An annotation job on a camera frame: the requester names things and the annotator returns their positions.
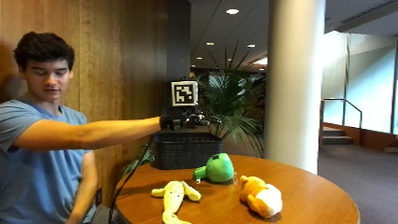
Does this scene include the green potted palm plant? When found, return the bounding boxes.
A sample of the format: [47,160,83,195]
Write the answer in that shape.
[122,41,267,175]

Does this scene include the white marker cube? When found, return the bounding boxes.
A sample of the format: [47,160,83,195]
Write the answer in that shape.
[170,80,199,107]

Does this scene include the black woven basket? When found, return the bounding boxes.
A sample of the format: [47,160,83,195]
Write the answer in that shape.
[148,132,223,171]

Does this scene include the green plush toy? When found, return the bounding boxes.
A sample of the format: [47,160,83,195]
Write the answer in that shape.
[191,152,236,184]

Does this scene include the white round column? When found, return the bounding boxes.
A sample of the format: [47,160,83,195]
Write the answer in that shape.
[263,0,327,175]

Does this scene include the yellow banana plush toy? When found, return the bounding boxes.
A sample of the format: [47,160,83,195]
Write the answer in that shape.
[150,180,202,224]

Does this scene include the orange and white plush toy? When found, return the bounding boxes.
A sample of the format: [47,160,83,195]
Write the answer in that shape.
[236,175,283,219]

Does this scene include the steps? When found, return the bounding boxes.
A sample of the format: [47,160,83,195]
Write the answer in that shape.
[320,125,353,146]

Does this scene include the metal stair handrail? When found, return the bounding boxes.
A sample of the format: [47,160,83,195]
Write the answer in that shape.
[317,98,363,147]

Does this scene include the the person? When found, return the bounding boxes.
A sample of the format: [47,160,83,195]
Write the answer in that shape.
[0,31,222,224]

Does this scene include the blue t-shirt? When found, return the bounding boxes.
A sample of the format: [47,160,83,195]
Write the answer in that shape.
[0,98,97,224]

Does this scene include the black cable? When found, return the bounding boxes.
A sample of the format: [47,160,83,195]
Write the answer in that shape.
[106,133,156,224]

